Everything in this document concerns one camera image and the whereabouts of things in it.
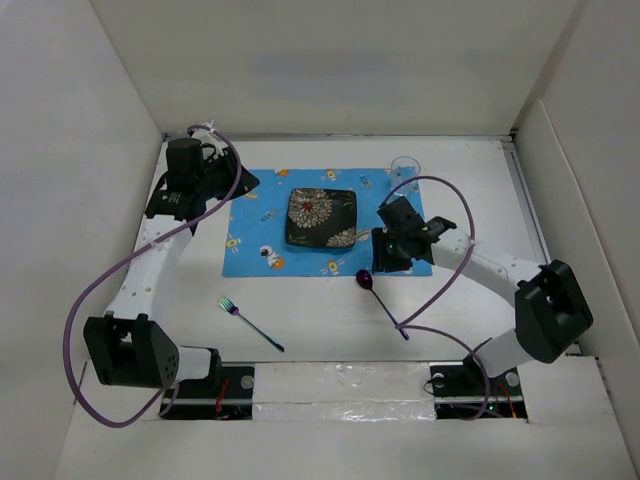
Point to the clear plastic cup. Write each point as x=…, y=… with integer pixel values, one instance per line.
x=402, y=169

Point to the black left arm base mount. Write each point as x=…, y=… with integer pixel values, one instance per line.
x=227, y=398

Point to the iridescent metal fork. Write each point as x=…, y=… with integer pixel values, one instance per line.
x=227, y=305

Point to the black floral square plate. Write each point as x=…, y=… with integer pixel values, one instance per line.
x=321, y=218

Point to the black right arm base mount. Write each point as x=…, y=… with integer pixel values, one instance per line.
x=458, y=392

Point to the blue space print placemat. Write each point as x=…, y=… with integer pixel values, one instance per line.
x=256, y=244

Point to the purple metal spoon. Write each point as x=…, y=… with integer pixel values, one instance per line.
x=365, y=281

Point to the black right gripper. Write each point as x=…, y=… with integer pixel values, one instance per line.
x=381, y=259

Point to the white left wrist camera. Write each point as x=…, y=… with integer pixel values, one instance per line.
x=210, y=143

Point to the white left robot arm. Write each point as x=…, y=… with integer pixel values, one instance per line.
x=128, y=344

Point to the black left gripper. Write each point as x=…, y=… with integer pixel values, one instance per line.
x=226, y=162

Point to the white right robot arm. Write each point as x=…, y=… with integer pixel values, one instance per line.
x=550, y=310

